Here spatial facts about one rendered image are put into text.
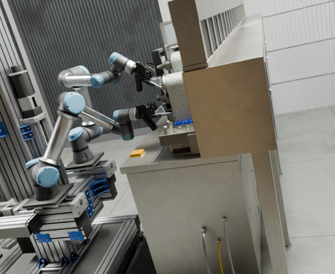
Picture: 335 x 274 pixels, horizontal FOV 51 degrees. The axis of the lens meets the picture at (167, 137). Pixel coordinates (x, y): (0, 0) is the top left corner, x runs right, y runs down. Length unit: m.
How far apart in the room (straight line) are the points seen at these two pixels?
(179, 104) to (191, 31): 0.98
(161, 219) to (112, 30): 3.79
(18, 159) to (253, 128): 1.63
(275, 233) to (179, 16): 0.85
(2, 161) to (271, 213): 1.72
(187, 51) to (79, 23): 4.58
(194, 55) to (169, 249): 1.38
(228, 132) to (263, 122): 0.11
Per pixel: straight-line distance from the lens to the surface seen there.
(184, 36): 1.11
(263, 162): 1.26
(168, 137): 1.90
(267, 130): 1.14
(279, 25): 5.02
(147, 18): 5.25
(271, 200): 1.33
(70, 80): 2.31
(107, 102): 5.68
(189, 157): 1.87
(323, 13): 5.08
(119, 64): 2.13
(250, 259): 2.15
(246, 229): 2.03
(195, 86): 1.11
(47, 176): 1.98
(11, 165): 2.44
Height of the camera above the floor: 1.60
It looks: 18 degrees down
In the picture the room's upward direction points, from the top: 14 degrees counter-clockwise
